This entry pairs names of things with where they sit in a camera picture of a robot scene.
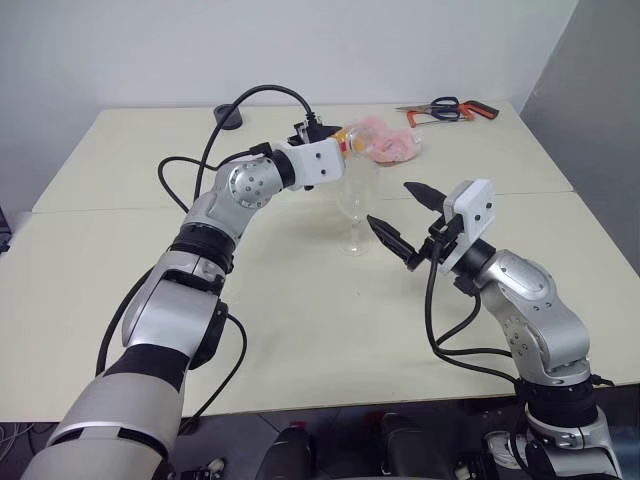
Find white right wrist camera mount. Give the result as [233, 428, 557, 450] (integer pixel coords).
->
[439, 178, 498, 276]

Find clear plastic cup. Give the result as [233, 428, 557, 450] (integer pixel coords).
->
[335, 163, 382, 258]

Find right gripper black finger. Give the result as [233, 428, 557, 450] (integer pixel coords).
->
[403, 181, 445, 212]
[366, 214, 417, 262]

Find black rounded shape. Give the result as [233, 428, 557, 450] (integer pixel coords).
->
[259, 422, 317, 480]
[380, 413, 454, 480]

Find blue handled scissors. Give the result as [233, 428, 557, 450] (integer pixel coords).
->
[393, 95, 461, 122]

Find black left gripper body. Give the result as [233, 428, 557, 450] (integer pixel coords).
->
[288, 121, 314, 150]

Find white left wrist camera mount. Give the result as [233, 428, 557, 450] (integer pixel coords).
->
[276, 138, 347, 193]

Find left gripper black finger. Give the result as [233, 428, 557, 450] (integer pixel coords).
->
[308, 121, 343, 145]

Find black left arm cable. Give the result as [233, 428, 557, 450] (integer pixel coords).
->
[95, 85, 324, 432]

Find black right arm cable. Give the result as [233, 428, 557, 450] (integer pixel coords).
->
[423, 238, 617, 392]

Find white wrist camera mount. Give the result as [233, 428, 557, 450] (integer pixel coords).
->
[276, 138, 347, 193]
[439, 178, 498, 276]

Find black round cable grommet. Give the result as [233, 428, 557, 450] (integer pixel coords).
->
[213, 101, 246, 133]

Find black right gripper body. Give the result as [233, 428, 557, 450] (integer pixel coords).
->
[405, 213, 464, 272]

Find white thin cables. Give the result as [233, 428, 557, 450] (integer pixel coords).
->
[0, 422, 37, 452]

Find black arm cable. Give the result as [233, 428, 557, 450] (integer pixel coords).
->
[95, 85, 324, 432]
[423, 238, 617, 392]

